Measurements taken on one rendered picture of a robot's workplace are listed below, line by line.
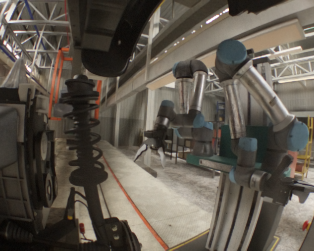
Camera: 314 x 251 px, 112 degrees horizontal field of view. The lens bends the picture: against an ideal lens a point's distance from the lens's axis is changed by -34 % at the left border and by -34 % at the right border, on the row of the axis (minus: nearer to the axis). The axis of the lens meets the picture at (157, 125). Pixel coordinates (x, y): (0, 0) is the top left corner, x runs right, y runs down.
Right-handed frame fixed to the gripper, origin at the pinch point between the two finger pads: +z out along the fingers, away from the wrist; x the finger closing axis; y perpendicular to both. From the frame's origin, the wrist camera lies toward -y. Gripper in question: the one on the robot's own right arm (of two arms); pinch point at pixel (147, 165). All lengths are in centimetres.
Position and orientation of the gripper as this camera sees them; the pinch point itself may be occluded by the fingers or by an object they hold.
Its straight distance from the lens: 76.6
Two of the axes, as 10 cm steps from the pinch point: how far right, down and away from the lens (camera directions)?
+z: -2.8, 8.9, -3.6
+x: -9.0, -1.1, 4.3
